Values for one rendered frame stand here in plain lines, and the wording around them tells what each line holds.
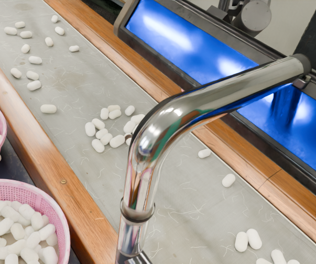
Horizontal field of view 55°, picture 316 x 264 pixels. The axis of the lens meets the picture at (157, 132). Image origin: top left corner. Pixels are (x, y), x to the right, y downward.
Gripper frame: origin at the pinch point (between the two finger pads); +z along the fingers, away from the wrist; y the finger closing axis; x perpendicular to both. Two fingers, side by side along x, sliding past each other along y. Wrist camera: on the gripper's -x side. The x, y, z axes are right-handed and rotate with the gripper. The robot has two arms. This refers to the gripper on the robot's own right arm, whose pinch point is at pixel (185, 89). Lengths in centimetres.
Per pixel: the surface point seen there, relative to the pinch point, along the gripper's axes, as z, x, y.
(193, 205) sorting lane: 16.4, 2.0, 18.4
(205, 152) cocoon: 7.0, 7.7, 10.4
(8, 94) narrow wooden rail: 28.5, -11.9, -27.1
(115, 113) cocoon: 14.7, 0.9, -10.3
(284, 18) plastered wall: -117, 149, -76
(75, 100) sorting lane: 19.5, -1.2, -21.1
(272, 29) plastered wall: -110, 157, -82
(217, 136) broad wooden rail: 2.1, 10.8, 8.5
